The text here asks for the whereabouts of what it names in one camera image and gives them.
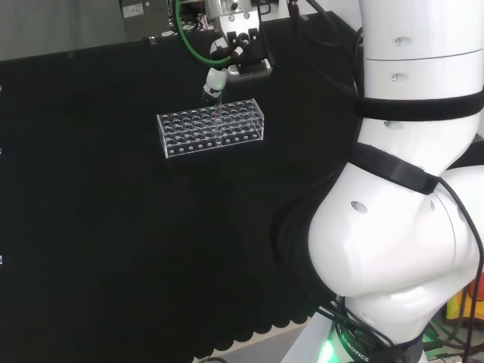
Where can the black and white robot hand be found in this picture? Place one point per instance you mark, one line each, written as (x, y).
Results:
(242, 22)

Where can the clear glass test tube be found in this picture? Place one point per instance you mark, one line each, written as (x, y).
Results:
(218, 123)

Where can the clear plastic test tube rack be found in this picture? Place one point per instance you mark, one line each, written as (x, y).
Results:
(181, 128)

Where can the grey metal box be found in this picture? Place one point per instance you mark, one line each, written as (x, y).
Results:
(143, 17)

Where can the black bench cloth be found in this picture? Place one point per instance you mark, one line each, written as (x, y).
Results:
(94, 211)

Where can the yellow stop button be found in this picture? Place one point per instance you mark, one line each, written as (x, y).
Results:
(459, 306)

